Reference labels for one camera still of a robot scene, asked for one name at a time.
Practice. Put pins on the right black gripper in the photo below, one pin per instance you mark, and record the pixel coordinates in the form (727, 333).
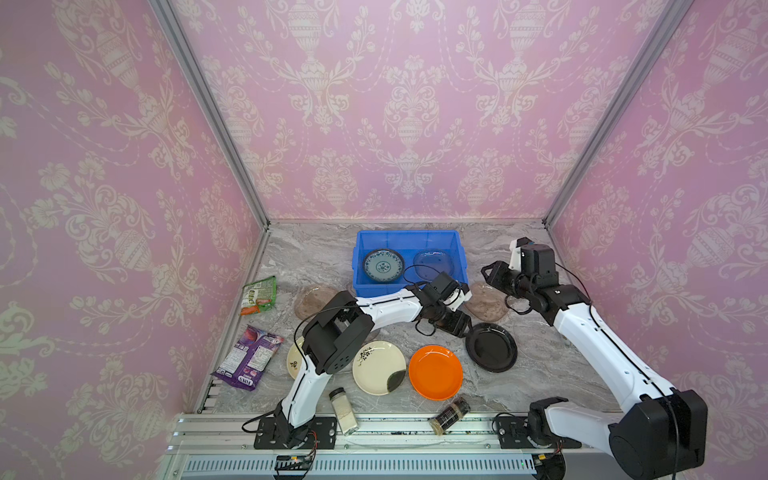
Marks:
(501, 278)

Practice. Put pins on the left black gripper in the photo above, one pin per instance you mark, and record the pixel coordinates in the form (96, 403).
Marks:
(458, 324)

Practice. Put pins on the clear glass plate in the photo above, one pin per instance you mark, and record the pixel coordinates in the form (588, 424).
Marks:
(429, 263)

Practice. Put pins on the blue patterned ceramic plate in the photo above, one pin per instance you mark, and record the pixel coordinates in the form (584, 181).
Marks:
(383, 265)

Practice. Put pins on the pinkish translucent plate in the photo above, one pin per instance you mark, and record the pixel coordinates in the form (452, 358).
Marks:
(486, 303)

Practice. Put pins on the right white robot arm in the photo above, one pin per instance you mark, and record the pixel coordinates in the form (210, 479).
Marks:
(660, 430)

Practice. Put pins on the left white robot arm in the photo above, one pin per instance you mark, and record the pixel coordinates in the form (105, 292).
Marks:
(335, 334)

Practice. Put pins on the blue plastic bin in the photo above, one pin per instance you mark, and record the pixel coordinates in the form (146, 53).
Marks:
(407, 243)

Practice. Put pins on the orange plate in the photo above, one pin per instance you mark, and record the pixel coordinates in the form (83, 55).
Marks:
(435, 373)

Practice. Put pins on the cream plate black patch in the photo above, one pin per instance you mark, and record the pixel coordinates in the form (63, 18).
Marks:
(379, 368)

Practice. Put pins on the dark spice jar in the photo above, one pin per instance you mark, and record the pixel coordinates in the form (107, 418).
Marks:
(449, 416)

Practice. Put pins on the brown translucent plate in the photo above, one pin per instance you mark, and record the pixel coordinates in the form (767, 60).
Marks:
(312, 299)

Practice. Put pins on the white spice jar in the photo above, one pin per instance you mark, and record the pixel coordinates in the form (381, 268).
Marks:
(344, 411)

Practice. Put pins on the cream flower plate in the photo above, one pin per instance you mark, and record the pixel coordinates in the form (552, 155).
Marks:
(294, 359)

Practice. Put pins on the green snack bag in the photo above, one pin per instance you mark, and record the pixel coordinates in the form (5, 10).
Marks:
(258, 296)

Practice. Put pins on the purple snack bag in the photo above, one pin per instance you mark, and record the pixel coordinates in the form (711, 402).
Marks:
(244, 365)

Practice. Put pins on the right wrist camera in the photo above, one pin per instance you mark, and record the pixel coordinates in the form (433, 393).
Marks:
(516, 252)

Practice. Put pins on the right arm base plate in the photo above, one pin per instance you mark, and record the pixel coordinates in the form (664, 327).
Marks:
(516, 432)

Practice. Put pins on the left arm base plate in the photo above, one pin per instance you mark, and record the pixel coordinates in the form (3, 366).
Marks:
(273, 434)

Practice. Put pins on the aluminium frame rail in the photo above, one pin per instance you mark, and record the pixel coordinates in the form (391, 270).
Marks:
(386, 446)

